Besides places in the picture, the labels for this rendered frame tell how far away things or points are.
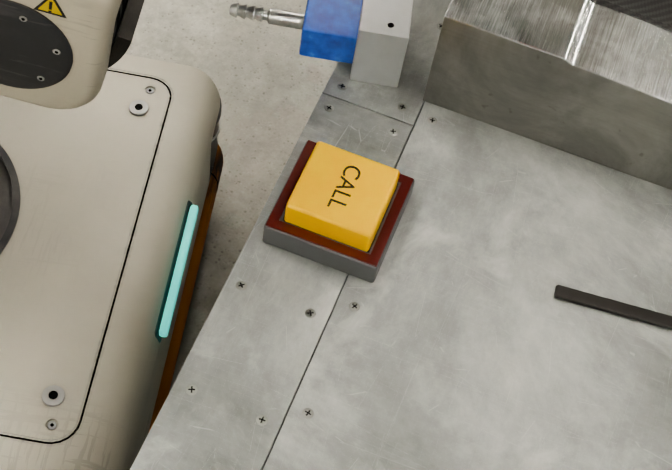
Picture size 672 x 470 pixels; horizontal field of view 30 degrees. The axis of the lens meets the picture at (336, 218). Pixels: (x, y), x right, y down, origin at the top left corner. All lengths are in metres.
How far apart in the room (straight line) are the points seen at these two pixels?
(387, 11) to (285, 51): 1.12
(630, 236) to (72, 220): 0.77
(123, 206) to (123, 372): 0.21
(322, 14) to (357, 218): 0.18
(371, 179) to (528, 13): 0.16
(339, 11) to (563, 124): 0.18
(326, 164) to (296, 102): 1.12
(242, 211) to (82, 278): 0.45
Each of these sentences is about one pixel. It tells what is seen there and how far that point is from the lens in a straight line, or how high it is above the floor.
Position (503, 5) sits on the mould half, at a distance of 0.88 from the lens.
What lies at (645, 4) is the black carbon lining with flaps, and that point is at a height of 0.88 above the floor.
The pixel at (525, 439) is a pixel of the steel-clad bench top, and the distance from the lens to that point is 0.80.
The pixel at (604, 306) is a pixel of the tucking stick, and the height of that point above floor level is 0.80.
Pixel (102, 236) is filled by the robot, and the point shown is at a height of 0.28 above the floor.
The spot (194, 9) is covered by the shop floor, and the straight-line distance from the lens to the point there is 2.08.
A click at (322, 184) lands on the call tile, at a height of 0.84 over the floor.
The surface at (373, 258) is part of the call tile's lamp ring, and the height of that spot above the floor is 0.82.
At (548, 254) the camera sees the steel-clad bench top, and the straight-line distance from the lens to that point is 0.87.
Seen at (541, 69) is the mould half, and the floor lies 0.87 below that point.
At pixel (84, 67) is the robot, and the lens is 1.05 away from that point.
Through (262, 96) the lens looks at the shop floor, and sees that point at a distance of 1.96.
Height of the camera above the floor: 1.50
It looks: 55 degrees down
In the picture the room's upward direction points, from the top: 11 degrees clockwise
